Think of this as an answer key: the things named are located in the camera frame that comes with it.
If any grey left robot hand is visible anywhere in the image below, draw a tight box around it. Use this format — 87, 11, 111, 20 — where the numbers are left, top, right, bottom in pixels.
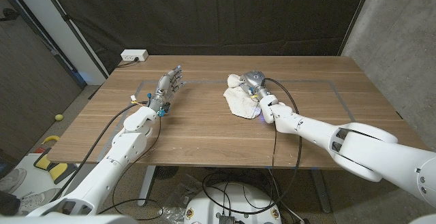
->
146, 65, 185, 118

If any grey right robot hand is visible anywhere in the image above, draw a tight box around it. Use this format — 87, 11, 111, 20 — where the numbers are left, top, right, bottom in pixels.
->
239, 69, 273, 101

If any white terry cloth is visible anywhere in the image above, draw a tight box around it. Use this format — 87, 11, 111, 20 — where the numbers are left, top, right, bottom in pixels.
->
223, 73, 262, 120

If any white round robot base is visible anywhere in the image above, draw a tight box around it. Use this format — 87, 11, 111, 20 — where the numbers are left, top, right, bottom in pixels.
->
183, 182, 283, 224

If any white power strip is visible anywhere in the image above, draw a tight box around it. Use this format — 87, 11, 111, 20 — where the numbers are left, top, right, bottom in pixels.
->
120, 49, 149, 63

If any black backdrop curtain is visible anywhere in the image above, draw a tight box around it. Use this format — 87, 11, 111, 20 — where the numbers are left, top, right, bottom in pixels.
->
44, 0, 371, 76

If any black ribbed round object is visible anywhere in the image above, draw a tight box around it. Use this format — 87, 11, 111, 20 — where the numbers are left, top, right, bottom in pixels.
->
155, 165, 180, 181

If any white table leg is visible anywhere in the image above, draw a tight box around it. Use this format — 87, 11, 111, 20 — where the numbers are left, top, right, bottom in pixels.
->
137, 165, 157, 207

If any black backdrop stand pole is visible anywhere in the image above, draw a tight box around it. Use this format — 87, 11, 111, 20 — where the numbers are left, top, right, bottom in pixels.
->
35, 0, 109, 79
336, 0, 375, 57

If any clear plastic bag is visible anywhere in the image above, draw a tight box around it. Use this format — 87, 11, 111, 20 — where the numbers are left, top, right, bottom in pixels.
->
159, 174, 206, 223

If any grey table leg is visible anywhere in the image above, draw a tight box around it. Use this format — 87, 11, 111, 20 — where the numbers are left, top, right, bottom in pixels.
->
309, 169, 333, 214

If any yellow and black object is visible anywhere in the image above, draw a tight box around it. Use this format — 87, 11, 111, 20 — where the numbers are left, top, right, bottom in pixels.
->
33, 148, 78, 185

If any white floor board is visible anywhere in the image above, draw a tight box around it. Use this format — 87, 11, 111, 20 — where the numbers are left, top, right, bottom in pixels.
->
10, 152, 83, 202

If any grey sneaker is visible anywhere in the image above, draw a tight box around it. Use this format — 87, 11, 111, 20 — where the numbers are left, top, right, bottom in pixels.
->
15, 187, 63, 217
0, 167, 27, 193

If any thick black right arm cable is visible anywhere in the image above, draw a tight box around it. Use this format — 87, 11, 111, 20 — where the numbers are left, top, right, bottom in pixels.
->
202, 77, 303, 215

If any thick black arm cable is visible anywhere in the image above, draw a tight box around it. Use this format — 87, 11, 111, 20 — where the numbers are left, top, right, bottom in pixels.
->
50, 101, 149, 202
202, 77, 303, 215

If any black power strip cable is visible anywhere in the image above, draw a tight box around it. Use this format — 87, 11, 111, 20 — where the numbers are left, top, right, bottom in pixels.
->
115, 57, 140, 69

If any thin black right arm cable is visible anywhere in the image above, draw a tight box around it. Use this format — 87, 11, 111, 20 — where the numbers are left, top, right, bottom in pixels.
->
270, 121, 279, 197

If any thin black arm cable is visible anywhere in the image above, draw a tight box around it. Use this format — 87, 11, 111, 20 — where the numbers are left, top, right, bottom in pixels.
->
270, 121, 279, 197
98, 116, 164, 221

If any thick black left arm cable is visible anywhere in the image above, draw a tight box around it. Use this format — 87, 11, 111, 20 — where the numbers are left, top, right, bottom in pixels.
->
50, 101, 149, 202

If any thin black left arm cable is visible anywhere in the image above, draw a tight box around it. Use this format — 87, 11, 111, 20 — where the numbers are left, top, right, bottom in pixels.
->
98, 116, 164, 221

